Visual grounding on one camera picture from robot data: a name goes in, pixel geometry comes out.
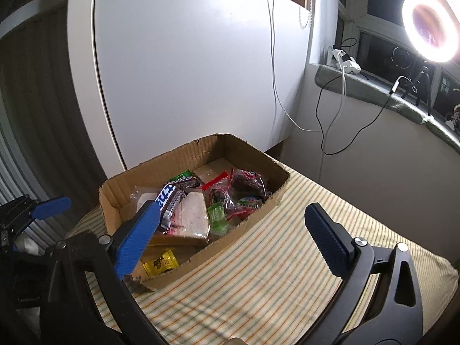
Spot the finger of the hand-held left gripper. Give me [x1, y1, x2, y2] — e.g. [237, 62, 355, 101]
[20, 196, 72, 231]

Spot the yellow candy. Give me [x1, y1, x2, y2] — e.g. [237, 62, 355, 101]
[143, 250, 179, 277]

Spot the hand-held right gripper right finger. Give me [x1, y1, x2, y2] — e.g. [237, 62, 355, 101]
[304, 202, 424, 345]

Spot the dark cake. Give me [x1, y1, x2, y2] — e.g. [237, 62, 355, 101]
[230, 169, 269, 202]

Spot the window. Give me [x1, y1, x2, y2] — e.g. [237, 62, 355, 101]
[338, 0, 460, 123]

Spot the long brown chocolate bar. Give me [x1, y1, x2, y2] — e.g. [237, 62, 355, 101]
[154, 183, 188, 229]

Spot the green red label packet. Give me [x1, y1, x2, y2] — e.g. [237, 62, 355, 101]
[233, 196, 264, 211]

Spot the pink-white snack packet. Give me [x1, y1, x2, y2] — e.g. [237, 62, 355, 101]
[169, 191, 211, 242]

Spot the black tripod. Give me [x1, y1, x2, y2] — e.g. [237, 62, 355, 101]
[400, 61, 436, 116]

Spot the white cable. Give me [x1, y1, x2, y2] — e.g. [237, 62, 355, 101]
[265, 0, 348, 184]

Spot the ring light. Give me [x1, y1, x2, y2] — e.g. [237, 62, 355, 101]
[401, 0, 459, 64]

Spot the brown cardboard box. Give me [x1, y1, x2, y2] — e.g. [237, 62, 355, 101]
[99, 134, 291, 292]

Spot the red date cake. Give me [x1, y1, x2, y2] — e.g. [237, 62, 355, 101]
[201, 176, 235, 221]

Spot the black cable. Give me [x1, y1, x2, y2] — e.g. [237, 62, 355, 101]
[315, 38, 400, 156]

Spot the white cabinet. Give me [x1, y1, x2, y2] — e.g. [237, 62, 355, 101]
[68, 0, 314, 183]

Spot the green snack wrapper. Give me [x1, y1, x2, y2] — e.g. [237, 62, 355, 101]
[168, 170, 195, 182]

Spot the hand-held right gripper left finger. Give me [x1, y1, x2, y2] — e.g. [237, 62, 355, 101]
[47, 200, 162, 345]

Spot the white power strip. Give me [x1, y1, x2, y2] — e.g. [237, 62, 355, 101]
[330, 45, 362, 75]

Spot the brown paper packet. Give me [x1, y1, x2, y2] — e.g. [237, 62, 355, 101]
[194, 158, 235, 185]

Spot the clear white snack packet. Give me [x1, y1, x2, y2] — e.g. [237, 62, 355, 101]
[129, 185, 159, 217]

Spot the white bead chain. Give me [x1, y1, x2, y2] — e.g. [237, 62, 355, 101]
[299, 0, 313, 30]

